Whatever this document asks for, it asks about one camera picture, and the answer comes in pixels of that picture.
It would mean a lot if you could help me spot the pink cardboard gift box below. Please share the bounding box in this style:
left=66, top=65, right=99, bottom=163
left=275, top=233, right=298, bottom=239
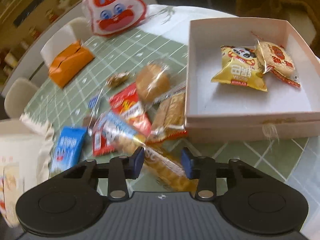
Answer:
left=185, top=17, right=319, bottom=142

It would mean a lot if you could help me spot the yellow panda snack bag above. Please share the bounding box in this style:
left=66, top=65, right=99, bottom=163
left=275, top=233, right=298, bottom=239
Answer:
left=211, top=46, right=267, bottom=92

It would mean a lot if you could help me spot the blue seaweed snack pack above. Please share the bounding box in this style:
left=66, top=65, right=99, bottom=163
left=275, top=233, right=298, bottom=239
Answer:
left=50, top=126, right=87, bottom=176

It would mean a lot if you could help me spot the wooden wall shelf unit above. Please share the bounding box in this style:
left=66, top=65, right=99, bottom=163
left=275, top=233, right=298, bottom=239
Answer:
left=0, top=0, right=106, bottom=81

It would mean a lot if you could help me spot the round bun clear pack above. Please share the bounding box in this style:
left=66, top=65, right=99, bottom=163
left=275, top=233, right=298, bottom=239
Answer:
left=135, top=60, right=171, bottom=103

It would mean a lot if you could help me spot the biscuit pack red edge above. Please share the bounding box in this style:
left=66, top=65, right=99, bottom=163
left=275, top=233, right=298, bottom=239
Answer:
left=147, top=89, right=187, bottom=144

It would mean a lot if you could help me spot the long bread stick pack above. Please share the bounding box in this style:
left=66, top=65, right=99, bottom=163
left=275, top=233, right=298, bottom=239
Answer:
left=98, top=112, right=200, bottom=196

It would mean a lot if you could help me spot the small red snack pack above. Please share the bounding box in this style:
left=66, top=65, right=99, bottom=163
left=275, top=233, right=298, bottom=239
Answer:
left=92, top=128, right=116, bottom=156

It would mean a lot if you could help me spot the orange tissue box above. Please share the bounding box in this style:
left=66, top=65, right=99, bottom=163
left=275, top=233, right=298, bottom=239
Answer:
left=40, top=25, right=95, bottom=89

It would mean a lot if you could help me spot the brown cookie clear pack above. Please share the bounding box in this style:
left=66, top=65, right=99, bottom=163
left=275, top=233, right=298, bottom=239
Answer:
left=82, top=87, right=104, bottom=137

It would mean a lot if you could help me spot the round rice cracker pack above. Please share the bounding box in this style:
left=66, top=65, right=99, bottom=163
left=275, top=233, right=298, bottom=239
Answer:
left=251, top=32, right=301, bottom=88

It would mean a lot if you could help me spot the beige dining chair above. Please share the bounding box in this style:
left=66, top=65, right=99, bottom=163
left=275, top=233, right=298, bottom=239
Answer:
left=4, top=77, right=39, bottom=119
left=66, top=17, right=93, bottom=42

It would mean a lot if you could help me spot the green checked tablecloth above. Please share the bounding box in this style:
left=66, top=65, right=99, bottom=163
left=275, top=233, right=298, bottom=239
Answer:
left=23, top=3, right=320, bottom=198

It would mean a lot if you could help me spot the red white rabbit bag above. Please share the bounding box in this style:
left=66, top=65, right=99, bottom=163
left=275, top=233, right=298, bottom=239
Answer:
left=82, top=0, right=148, bottom=37

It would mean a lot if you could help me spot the red spicy strip pack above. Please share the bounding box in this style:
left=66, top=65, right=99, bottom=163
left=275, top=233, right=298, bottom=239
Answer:
left=109, top=82, right=151, bottom=137

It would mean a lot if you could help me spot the brown plush blanket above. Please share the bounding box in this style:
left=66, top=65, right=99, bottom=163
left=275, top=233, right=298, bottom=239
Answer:
left=236, top=0, right=319, bottom=56

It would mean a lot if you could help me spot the small brown candy pack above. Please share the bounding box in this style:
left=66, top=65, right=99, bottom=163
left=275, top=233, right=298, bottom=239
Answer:
left=106, top=72, right=131, bottom=88

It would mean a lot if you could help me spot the white paper bag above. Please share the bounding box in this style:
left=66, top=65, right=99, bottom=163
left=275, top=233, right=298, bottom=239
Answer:
left=1, top=114, right=55, bottom=228

